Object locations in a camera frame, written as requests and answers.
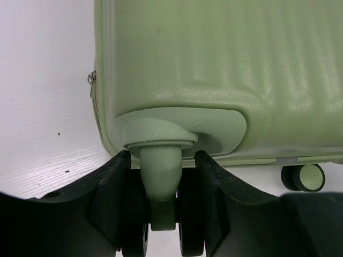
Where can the green suitcase with blue lining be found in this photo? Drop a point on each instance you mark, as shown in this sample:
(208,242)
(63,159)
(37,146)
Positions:
(255,84)

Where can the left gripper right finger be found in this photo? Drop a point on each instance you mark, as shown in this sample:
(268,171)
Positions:
(221,215)

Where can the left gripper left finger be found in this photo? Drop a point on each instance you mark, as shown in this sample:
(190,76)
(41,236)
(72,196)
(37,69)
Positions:
(99,214)

